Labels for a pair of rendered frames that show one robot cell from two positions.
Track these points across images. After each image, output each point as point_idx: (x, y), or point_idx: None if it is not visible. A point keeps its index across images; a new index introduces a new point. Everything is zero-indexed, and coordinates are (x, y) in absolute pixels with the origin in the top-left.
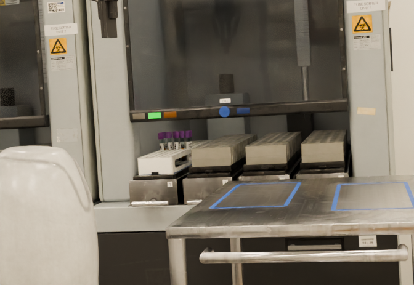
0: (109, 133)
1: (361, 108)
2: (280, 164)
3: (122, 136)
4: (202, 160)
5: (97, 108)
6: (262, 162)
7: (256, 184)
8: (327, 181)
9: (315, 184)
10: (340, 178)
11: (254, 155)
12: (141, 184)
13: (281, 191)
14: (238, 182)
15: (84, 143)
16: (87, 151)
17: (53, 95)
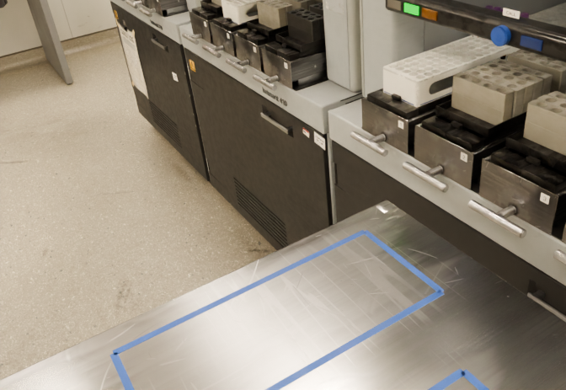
0: (371, 14)
1: None
2: (563, 164)
3: (383, 24)
4: (465, 98)
5: None
6: (547, 139)
7: (379, 250)
8: (478, 329)
9: (435, 329)
10: (539, 319)
11: (539, 123)
12: (372, 109)
13: (328, 331)
14: (381, 217)
15: (349, 19)
16: (352, 29)
17: None
